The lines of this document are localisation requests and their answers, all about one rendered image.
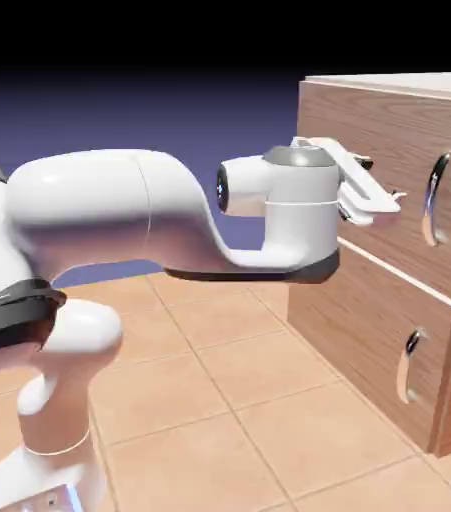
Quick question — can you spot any curved metal handle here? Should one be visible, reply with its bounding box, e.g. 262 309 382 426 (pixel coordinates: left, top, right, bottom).
395 326 431 405
420 150 451 248

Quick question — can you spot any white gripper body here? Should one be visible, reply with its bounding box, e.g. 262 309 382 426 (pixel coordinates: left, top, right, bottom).
291 136 403 214

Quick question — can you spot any wood cabinet door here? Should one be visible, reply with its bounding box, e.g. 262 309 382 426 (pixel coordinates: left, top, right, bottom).
296 80 451 302
287 238 451 454

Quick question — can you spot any light wood cabinet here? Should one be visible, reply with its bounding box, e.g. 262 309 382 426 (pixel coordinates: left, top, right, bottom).
287 71 451 458

